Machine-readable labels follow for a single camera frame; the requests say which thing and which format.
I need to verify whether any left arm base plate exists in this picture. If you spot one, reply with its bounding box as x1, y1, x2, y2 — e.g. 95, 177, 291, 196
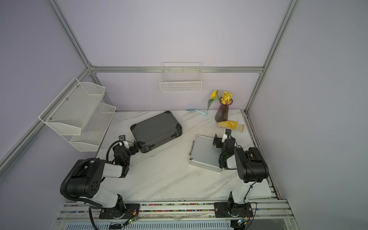
99, 203, 140, 219

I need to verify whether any white wire wall basket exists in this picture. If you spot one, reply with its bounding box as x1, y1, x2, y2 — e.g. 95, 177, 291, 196
160, 62, 202, 93

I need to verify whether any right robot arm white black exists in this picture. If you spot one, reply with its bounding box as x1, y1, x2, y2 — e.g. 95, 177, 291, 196
213, 135, 269, 216

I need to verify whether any yellow work glove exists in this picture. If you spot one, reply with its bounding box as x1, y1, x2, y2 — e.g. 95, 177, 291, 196
217, 120, 245, 132

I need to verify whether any yellow sunflower with leaf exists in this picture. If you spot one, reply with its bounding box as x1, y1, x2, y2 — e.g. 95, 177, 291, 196
207, 90, 219, 110

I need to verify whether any dark grey poker case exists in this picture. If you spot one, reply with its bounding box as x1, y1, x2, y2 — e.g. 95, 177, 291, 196
130, 111, 183, 153

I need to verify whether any silver aluminium poker case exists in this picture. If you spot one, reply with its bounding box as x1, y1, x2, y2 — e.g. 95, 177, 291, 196
189, 135, 222, 172

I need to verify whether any white mesh two-tier shelf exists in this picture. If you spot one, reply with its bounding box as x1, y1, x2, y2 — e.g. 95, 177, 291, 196
39, 78, 116, 152

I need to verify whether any aluminium frame rail structure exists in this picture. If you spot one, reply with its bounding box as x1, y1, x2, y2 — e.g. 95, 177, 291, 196
1, 1, 300, 179

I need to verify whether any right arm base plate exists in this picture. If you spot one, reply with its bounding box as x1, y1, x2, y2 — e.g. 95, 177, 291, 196
214, 202, 254, 218

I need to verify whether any yellow flower bunch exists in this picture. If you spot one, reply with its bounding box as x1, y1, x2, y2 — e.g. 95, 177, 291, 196
220, 91, 233, 106

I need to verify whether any purple glass vase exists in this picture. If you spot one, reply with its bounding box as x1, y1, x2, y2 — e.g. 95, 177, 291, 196
215, 98, 230, 122

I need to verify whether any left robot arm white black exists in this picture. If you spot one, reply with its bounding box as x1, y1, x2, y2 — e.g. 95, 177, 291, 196
60, 140, 139, 212

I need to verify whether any light blue plastic tool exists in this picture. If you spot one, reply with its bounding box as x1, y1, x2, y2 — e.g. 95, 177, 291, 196
187, 108, 208, 116

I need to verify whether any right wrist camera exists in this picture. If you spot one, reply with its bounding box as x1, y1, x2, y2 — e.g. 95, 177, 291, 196
225, 129, 232, 136

